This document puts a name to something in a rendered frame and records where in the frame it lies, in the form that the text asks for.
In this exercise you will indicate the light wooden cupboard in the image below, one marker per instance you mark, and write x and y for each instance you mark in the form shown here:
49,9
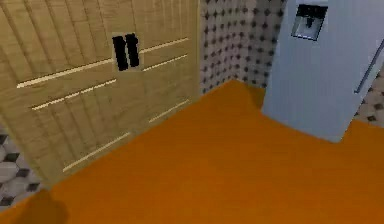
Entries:
83,106

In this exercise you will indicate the pale grey fridge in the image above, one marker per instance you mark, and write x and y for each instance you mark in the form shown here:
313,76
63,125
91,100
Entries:
310,86

